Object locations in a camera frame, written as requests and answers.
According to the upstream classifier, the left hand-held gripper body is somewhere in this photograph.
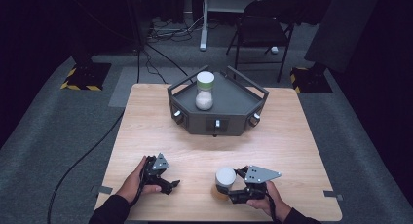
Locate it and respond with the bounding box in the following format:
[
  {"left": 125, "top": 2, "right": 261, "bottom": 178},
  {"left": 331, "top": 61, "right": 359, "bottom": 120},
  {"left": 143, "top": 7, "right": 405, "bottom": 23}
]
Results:
[{"left": 141, "top": 152, "right": 170, "bottom": 187}]

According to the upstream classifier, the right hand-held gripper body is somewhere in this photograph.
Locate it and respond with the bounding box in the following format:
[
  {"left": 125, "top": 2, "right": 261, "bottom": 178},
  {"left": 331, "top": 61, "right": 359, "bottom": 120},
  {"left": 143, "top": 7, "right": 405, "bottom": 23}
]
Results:
[{"left": 234, "top": 165, "right": 282, "bottom": 205}]

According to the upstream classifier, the white-lidded jar with amber contents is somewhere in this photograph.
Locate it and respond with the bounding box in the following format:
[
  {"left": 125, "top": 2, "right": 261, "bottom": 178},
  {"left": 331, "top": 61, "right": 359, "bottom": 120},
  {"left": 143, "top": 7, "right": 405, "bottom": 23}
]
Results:
[{"left": 211, "top": 167, "right": 238, "bottom": 202}]

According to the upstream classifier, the person's right hand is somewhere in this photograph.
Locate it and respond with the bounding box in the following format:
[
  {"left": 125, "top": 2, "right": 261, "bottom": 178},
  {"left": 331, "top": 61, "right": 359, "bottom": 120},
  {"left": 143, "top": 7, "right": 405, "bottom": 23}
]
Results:
[{"left": 245, "top": 180, "right": 292, "bottom": 223}]

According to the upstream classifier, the person's left hand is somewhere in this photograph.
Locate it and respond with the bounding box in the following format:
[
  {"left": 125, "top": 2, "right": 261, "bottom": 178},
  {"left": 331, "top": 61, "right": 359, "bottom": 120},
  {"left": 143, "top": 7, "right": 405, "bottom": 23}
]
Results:
[{"left": 115, "top": 155, "right": 163, "bottom": 205}]

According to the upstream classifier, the grey tape strip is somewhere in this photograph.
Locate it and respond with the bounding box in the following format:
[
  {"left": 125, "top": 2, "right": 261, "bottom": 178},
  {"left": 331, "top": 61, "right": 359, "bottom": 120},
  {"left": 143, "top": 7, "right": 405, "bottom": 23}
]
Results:
[
  {"left": 91, "top": 185, "right": 114, "bottom": 196},
  {"left": 322, "top": 190, "right": 344, "bottom": 202}
]

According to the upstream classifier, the dark grey hexagonal tray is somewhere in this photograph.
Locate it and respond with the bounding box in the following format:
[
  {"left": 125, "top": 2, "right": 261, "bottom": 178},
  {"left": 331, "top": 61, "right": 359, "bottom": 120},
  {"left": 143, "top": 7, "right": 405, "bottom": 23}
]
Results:
[{"left": 167, "top": 64, "right": 271, "bottom": 138}]

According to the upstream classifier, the green-banded jar with white powder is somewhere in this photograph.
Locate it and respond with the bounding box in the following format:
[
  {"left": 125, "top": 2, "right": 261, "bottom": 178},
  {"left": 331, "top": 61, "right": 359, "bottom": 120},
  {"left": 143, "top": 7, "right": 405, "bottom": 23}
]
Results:
[{"left": 194, "top": 70, "right": 216, "bottom": 112}]

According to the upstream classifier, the black base with yellow stripes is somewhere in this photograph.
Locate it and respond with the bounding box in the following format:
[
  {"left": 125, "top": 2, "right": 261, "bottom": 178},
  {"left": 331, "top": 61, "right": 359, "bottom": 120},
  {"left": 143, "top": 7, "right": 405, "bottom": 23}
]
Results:
[
  {"left": 289, "top": 66, "right": 334, "bottom": 94},
  {"left": 59, "top": 61, "right": 112, "bottom": 92}
]

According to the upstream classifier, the black folding chair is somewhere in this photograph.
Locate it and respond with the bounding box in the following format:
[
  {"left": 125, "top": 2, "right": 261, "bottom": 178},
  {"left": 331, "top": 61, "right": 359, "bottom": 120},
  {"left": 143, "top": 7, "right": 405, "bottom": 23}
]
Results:
[{"left": 225, "top": 0, "right": 300, "bottom": 84}]

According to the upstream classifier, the black stand pole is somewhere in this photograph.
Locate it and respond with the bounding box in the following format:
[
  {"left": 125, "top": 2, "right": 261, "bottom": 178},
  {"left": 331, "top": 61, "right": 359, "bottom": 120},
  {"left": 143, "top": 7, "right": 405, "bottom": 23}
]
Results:
[{"left": 124, "top": 0, "right": 146, "bottom": 55}]

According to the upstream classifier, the dark grey panel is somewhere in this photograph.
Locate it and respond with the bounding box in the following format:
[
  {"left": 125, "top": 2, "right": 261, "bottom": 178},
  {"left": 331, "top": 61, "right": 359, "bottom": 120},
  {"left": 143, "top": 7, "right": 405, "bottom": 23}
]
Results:
[{"left": 304, "top": 0, "right": 383, "bottom": 73}]

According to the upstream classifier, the left hand-held gripper cable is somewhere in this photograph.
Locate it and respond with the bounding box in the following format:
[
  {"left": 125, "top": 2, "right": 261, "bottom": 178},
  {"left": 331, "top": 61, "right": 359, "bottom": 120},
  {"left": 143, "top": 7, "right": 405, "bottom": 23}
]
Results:
[{"left": 130, "top": 156, "right": 154, "bottom": 208}]

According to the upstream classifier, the hand-held gripper cable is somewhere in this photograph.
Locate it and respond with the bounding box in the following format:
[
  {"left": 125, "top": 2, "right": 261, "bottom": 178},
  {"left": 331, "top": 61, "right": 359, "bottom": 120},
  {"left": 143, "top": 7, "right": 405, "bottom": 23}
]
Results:
[
  {"left": 130, "top": 156, "right": 154, "bottom": 208},
  {"left": 265, "top": 188, "right": 279, "bottom": 224}
]

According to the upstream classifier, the right hand-held gripper cable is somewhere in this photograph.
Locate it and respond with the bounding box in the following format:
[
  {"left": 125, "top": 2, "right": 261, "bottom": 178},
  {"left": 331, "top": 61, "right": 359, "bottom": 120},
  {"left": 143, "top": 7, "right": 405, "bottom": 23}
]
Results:
[{"left": 265, "top": 188, "right": 279, "bottom": 224}]

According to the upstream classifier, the thick black floor cable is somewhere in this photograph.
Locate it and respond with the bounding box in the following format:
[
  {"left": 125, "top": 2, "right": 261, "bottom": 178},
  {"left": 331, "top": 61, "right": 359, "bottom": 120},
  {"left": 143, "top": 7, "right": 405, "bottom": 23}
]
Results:
[{"left": 46, "top": 109, "right": 127, "bottom": 224}]

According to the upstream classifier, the tangle of floor cables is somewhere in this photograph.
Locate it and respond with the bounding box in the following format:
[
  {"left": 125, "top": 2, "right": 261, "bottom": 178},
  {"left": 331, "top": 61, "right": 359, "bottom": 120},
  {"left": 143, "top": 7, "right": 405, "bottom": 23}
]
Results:
[{"left": 142, "top": 15, "right": 204, "bottom": 44}]

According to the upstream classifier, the white desk frame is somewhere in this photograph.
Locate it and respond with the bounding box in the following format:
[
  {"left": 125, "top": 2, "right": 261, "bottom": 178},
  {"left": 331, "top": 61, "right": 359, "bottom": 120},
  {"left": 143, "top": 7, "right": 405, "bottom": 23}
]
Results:
[{"left": 199, "top": 0, "right": 284, "bottom": 53}]

